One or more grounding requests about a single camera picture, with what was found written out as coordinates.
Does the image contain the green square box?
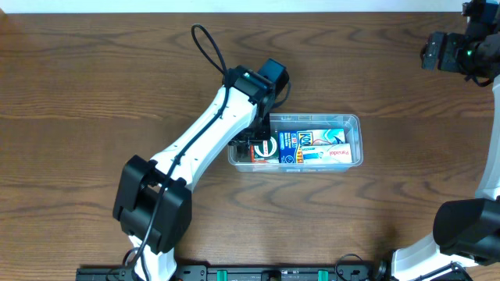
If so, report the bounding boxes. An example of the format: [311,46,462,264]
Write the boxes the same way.
[253,133,279,164]

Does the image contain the dark bottle white cap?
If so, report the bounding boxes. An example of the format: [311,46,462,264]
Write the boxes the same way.
[235,144,251,162]

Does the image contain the blue Kool Fever box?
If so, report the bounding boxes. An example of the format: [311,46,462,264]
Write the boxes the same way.
[278,129,347,164]

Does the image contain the white blue Panadol box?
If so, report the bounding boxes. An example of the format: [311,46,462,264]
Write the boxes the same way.
[302,144,352,164]

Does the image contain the red Panadol box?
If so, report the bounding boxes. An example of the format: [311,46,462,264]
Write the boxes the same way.
[250,145,255,162]

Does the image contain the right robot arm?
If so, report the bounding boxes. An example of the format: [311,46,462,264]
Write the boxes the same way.
[372,0,499,280]

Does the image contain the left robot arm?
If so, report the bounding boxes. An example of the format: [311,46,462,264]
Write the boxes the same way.
[112,59,289,280]

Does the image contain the clear plastic container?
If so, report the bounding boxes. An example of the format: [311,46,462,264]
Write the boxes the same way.
[228,113,363,173]

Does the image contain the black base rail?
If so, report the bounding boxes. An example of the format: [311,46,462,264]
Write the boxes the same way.
[75,264,379,281]

